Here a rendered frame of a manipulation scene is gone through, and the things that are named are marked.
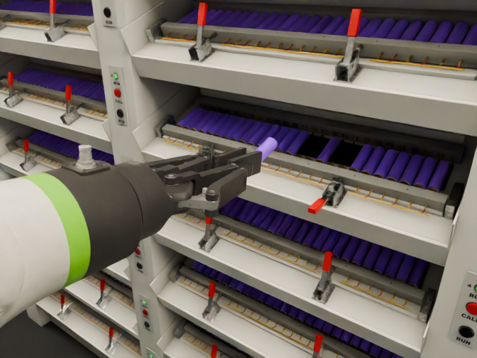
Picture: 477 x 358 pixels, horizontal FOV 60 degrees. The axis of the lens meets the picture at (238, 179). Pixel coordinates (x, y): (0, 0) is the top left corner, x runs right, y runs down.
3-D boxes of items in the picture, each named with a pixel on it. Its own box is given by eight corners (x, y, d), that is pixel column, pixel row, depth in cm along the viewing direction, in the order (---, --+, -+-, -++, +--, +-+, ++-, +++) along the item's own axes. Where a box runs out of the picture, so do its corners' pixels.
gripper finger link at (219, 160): (215, 180, 52) (210, 178, 53) (245, 168, 58) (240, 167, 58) (216, 157, 51) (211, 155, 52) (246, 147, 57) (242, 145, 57)
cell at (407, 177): (422, 164, 68) (409, 190, 65) (411, 161, 69) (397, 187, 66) (424, 155, 67) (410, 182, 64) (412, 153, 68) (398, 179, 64)
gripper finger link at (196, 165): (154, 209, 43) (143, 206, 44) (211, 182, 53) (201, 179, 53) (155, 172, 42) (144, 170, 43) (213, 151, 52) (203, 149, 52)
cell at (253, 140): (272, 130, 83) (255, 150, 80) (265, 128, 84) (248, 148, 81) (271, 123, 82) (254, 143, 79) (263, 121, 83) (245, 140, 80)
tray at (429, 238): (445, 267, 59) (454, 224, 53) (147, 166, 91) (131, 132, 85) (478, 175, 70) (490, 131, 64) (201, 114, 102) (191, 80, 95)
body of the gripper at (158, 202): (145, 181, 34) (212, 160, 42) (79, 158, 39) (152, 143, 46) (144, 261, 37) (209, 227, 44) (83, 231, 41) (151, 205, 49)
